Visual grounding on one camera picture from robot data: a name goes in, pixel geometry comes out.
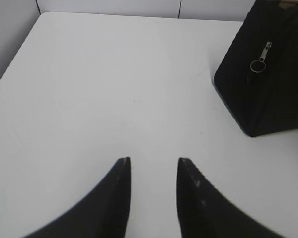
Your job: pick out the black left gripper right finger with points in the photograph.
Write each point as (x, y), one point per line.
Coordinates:
(203, 212)

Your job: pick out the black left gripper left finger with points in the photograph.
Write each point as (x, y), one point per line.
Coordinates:
(103, 213)

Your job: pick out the black canvas tote bag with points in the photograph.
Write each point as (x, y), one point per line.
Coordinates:
(267, 102)

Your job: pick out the silver zipper pull with ring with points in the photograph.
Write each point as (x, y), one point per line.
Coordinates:
(259, 65)

